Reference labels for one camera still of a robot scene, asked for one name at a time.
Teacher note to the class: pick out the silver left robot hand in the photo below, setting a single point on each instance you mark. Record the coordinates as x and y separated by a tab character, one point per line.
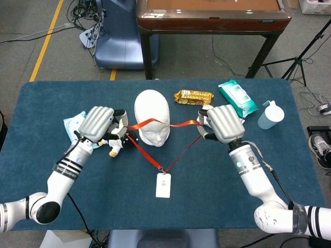
97	121

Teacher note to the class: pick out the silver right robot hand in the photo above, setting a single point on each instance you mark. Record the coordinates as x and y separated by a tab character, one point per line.
226	124

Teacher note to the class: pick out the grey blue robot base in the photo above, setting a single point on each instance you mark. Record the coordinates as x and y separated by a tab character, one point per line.
163	239

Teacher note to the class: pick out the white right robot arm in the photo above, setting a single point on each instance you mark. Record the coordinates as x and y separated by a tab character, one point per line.
256	178

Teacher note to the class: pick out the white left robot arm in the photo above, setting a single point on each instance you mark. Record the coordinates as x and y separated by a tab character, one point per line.
62	178

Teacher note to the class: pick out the black and white plush toy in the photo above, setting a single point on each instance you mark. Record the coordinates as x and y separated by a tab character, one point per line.
116	147

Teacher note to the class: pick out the white foam mannequin head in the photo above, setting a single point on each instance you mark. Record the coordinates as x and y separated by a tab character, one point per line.
152	106

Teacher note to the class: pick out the light blue wet wipes pack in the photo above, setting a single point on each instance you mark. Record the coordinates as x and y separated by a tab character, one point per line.
72	124

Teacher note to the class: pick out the green wet wipes pack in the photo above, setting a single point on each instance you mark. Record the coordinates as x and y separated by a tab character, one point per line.
238	95

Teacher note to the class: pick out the gold biscuit packet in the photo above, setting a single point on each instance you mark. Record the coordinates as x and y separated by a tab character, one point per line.
194	97

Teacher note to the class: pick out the pale blue lidded cup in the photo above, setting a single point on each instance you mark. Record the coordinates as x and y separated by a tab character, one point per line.
271	116

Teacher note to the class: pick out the blue felt table mat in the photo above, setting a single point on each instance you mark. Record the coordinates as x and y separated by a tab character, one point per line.
207	193

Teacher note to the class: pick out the blue machine base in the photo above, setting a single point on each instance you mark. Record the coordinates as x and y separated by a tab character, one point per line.
119	46

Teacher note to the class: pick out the white power strip board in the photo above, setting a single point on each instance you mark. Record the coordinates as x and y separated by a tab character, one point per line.
89	36

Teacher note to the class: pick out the black foot pedal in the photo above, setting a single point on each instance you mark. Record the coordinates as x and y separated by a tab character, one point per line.
319	130

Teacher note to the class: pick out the black rounded object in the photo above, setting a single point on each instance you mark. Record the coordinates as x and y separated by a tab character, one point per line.
3	131

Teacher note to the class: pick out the black tripod stand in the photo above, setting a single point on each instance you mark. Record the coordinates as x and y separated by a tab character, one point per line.
297	62

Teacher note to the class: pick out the grey black sneaker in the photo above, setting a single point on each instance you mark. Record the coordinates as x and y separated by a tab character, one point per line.
322	149

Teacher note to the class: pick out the white power adapter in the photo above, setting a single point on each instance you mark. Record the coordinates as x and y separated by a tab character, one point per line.
324	108

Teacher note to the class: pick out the brown mahjong table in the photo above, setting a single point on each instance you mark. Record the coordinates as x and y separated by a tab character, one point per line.
212	22

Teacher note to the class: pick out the white box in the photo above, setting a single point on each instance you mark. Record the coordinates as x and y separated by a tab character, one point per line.
59	240

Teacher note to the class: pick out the brown cardboard box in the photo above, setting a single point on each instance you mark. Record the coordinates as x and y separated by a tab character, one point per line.
292	3

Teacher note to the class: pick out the white storage crate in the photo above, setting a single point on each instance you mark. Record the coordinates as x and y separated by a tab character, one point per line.
314	7

